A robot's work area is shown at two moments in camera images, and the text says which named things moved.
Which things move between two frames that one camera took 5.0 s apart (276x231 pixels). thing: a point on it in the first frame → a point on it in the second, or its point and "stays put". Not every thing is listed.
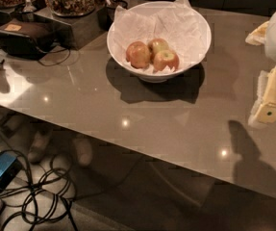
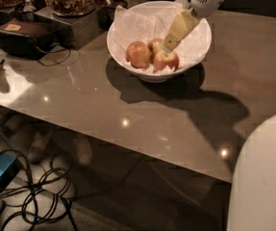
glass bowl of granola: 71,0 stays put
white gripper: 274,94 → 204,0
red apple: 138,54 stays put
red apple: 155,45 stays put
